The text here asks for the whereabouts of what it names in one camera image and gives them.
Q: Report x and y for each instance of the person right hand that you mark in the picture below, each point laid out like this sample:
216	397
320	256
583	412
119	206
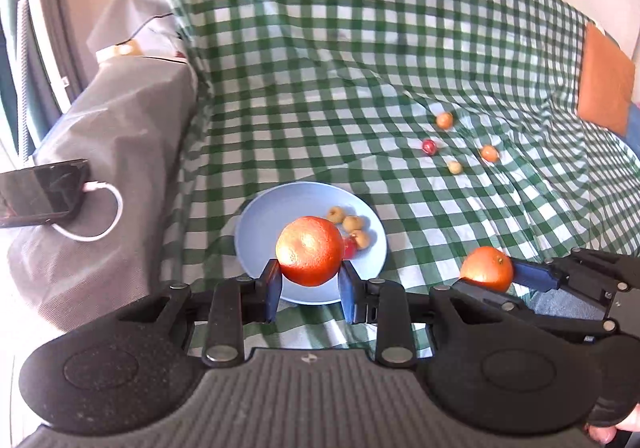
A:
605	435

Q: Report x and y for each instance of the orange tangerine front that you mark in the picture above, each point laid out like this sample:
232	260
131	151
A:
310	251

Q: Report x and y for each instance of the tan longan fruit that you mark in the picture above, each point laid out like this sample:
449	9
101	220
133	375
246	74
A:
352	223
454	167
336	215

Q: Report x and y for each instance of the red lychee fruit front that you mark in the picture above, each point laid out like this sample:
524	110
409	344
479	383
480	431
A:
350	248

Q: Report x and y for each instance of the grey curtain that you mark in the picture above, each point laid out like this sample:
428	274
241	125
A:
41	73

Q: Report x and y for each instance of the black smartphone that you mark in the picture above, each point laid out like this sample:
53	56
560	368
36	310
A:
43	194

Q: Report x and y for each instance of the tan longan fruit in plate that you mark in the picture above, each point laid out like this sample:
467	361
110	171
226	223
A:
352	223

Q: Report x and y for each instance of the red lychee fruit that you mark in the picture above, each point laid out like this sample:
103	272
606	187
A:
429	147
350	248

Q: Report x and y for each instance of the red lychee fruit far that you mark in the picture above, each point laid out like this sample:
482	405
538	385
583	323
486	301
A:
429	147

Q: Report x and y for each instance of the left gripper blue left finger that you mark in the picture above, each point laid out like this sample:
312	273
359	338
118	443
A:
236	302

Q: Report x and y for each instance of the small orange fruit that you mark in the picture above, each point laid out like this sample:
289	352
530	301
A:
444	120
489	154
488	267

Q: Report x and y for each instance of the grey sofa armrest cover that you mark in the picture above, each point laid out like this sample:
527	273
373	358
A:
128	124

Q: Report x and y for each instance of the orange cushion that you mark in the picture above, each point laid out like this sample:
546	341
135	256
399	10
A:
606	82

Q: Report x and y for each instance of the blue round plate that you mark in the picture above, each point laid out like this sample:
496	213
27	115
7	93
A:
261	223

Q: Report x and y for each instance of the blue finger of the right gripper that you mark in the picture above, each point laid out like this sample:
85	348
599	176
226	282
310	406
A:
515	307
536	277

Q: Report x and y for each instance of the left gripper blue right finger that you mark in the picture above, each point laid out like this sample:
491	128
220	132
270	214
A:
385	304

